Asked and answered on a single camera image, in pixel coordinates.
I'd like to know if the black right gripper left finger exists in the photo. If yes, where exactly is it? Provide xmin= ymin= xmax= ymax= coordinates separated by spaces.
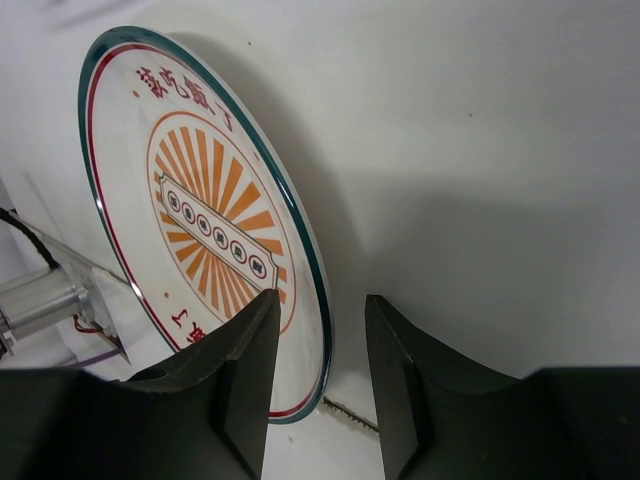
xmin=1 ymin=290 xmax=280 ymax=479

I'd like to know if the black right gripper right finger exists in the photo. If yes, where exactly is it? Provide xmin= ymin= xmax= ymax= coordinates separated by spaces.
xmin=365 ymin=295 xmax=639 ymax=479

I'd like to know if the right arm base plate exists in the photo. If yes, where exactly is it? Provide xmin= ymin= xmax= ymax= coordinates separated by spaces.
xmin=0 ymin=169 xmax=136 ymax=371

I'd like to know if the white plate orange sunburst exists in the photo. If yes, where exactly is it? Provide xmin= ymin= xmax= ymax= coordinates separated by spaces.
xmin=77 ymin=25 xmax=334 ymax=424

